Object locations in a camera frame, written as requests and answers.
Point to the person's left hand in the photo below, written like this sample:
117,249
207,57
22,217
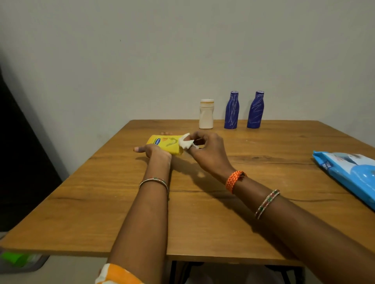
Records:
158,153

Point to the person's right hand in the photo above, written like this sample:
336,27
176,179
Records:
212,158

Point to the yellow bottle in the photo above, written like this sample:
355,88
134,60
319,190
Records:
167,143

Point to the white wet wipe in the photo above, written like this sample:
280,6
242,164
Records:
185,142

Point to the white bottle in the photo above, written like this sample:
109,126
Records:
206,115

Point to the blue scribbled bottle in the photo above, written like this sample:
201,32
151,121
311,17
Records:
231,112
255,112

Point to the blue wet wipes pack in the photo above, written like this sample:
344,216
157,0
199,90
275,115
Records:
351,175

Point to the person's right forearm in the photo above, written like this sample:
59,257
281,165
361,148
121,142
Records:
316,237

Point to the person's left forearm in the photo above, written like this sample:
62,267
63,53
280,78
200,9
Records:
143,228

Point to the thin beaded bangle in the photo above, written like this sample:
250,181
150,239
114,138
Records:
266,203
155,180

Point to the orange thread wristband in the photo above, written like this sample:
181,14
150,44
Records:
234,181

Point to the wooden table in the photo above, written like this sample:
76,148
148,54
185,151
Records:
88,204

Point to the black metal table leg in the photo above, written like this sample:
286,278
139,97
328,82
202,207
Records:
297,276
175,273

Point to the grey bin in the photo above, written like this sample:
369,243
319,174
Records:
39,261

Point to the green item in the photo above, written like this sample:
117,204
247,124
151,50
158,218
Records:
14,258

